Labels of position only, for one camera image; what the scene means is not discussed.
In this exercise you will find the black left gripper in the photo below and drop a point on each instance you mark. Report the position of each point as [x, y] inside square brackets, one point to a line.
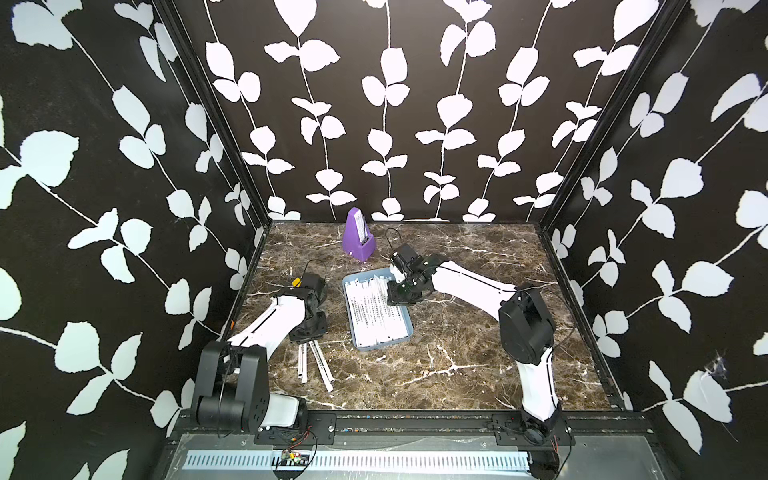
[322, 327]

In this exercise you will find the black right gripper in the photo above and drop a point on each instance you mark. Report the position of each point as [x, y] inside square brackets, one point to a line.
[392, 298]

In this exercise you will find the blue plastic storage box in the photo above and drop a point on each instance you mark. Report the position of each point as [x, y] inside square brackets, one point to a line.
[384, 275]

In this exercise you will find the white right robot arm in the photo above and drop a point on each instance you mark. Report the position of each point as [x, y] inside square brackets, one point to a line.
[527, 328]

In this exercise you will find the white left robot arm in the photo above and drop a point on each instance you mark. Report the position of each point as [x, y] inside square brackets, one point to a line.
[232, 391]

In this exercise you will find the purple metronome-like object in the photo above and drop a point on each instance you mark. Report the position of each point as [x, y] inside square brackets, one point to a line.
[358, 241]

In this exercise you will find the small green circuit board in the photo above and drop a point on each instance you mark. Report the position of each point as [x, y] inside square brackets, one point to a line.
[287, 459]

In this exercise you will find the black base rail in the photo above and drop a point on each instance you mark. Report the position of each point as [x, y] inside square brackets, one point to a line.
[505, 426]

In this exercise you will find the white slotted cable duct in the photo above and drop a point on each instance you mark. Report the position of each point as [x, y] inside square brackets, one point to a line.
[411, 462]

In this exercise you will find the black left corner post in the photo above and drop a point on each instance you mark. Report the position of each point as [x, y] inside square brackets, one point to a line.
[195, 71]

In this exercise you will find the black corner frame post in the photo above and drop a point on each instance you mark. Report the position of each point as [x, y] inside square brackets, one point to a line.
[660, 27]

